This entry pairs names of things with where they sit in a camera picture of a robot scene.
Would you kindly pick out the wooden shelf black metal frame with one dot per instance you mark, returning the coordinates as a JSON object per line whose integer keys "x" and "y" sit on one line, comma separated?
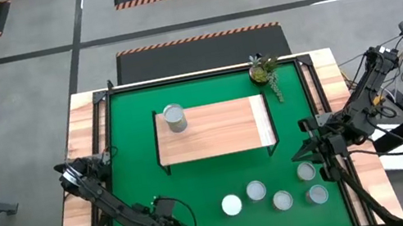
{"x": 221, "y": 130}

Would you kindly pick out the green table mat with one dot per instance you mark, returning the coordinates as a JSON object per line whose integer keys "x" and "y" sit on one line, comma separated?
{"x": 205, "y": 183}

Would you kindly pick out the orange labelled tin can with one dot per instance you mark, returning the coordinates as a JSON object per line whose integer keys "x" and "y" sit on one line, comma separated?
{"x": 306, "y": 171}

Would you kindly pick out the potted succulent plant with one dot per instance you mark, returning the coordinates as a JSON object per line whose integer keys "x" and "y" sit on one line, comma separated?
{"x": 259, "y": 74}

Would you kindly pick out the pineapple tin can red label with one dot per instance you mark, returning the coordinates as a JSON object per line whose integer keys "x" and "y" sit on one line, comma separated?
{"x": 282, "y": 200}

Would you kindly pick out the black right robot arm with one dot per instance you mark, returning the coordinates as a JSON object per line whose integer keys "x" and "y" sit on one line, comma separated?
{"x": 360, "y": 95}

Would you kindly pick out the black metal rig frame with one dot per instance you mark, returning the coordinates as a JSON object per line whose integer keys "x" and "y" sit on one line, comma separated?
{"x": 203, "y": 74}

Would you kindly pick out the cherries tin can blue label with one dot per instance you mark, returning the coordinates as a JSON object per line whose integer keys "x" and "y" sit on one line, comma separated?
{"x": 173, "y": 113}

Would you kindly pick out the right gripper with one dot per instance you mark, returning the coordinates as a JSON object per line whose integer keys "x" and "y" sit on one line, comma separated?
{"x": 332, "y": 146}

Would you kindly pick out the peas tin can blue label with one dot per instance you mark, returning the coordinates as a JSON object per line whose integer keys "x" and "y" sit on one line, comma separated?
{"x": 231, "y": 205}

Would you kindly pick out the white paper sheet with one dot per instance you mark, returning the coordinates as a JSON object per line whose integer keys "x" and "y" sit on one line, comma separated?
{"x": 401, "y": 159}

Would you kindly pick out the mixed fruit tin can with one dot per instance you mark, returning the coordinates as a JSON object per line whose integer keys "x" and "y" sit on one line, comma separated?
{"x": 256, "y": 190}

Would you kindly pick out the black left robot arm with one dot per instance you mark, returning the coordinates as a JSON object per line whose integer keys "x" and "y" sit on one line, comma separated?
{"x": 104, "y": 196}

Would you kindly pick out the short pink labelled tin can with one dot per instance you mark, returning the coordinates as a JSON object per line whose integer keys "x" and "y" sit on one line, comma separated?
{"x": 318, "y": 194}

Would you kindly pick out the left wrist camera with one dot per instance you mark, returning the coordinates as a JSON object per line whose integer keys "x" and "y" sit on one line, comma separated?
{"x": 165, "y": 208}

